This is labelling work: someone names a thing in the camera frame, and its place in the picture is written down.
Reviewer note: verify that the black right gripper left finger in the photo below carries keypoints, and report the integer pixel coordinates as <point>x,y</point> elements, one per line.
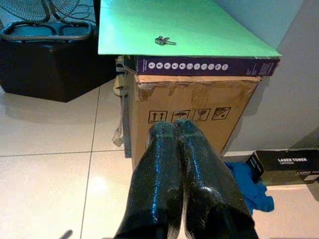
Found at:
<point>154,174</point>

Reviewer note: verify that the blue cloth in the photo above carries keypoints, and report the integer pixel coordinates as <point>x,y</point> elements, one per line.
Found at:
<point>256,196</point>

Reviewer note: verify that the purple flat box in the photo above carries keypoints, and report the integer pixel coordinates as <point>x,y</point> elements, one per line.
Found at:
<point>194,71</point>

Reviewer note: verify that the black storage bin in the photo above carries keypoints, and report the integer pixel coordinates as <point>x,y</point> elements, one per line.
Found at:
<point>49,67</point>

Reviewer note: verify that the green board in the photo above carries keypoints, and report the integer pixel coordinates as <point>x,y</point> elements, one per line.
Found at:
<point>174,22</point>

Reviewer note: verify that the grey metal bar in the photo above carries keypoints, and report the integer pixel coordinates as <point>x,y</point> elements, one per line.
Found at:
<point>126,117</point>

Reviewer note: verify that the grey standing fan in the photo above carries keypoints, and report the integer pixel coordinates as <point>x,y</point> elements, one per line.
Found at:
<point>25,31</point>

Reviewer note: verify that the clear plastic wrap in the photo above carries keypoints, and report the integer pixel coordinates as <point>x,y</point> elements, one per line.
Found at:
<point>117,138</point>

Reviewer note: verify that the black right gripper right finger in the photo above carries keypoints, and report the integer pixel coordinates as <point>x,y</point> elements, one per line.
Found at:
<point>204,179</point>

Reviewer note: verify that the black laser toner box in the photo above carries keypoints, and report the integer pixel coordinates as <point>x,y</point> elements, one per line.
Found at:
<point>286,169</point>

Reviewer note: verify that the beige sandal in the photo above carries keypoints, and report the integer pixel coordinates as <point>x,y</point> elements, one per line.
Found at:
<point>119,84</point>

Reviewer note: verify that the brown cardboard box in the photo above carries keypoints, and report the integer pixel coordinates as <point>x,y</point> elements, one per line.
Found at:
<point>199,94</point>

